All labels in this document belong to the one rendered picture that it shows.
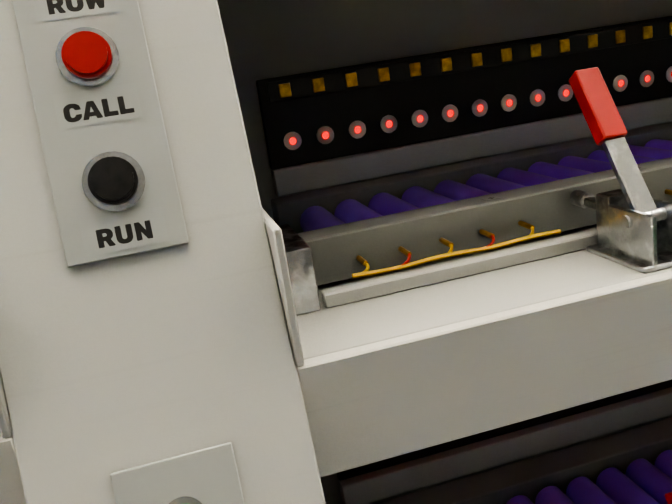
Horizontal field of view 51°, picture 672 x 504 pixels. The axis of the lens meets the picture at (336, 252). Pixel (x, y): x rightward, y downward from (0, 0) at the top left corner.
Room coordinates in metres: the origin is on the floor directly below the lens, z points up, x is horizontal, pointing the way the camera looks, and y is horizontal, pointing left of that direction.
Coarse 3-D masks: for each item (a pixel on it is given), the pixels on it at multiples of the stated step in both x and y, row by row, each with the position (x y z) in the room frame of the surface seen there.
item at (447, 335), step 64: (384, 64) 0.42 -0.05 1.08; (448, 64) 0.43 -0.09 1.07; (512, 64) 0.45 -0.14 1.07; (576, 64) 0.46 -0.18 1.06; (640, 64) 0.47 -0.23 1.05; (320, 128) 0.42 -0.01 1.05; (384, 128) 0.43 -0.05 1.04; (448, 128) 0.45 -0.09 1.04; (512, 128) 0.45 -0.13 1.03; (576, 128) 0.46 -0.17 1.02; (640, 128) 0.47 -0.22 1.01; (320, 192) 0.42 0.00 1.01; (384, 192) 0.42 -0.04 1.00; (448, 192) 0.40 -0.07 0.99; (512, 192) 0.35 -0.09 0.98; (576, 192) 0.34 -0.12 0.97; (640, 192) 0.30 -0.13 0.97; (320, 256) 0.32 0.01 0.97; (384, 256) 0.33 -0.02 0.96; (448, 256) 0.31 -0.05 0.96; (512, 256) 0.31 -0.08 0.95; (576, 256) 0.32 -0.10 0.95; (640, 256) 0.29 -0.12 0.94; (320, 320) 0.29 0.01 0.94; (384, 320) 0.28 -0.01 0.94; (448, 320) 0.27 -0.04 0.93; (512, 320) 0.26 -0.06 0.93; (576, 320) 0.27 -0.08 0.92; (640, 320) 0.28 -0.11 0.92; (320, 384) 0.25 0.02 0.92; (384, 384) 0.26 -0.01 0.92; (448, 384) 0.26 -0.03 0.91; (512, 384) 0.27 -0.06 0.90; (576, 384) 0.28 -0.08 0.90; (640, 384) 0.29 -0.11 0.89; (320, 448) 0.26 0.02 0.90; (384, 448) 0.26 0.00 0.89
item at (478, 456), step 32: (544, 416) 0.45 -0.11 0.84; (576, 416) 0.45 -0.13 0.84; (608, 416) 0.46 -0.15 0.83; (640, 416) 0.46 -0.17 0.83; (448, 448) 0.44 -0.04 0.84; (480, 448) 0.44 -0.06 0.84; (512, 448) 0.44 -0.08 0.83; (544, 448) 0.45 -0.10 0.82; (576, 448) 0.45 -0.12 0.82; (608, 448) 0.44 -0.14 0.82; (640, 448) 0.44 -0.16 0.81; (352, 480) 0.42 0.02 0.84; (384, 480) 0.42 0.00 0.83; (416, 480) 0.43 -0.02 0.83; (480, 480) 0.43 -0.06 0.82; (512, 480) 0.43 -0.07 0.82; (544, 480) 0.43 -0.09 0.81; (576, 480) 0.43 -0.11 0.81; (608, 480) 0.42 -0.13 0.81; (640, 480) 0.42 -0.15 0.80
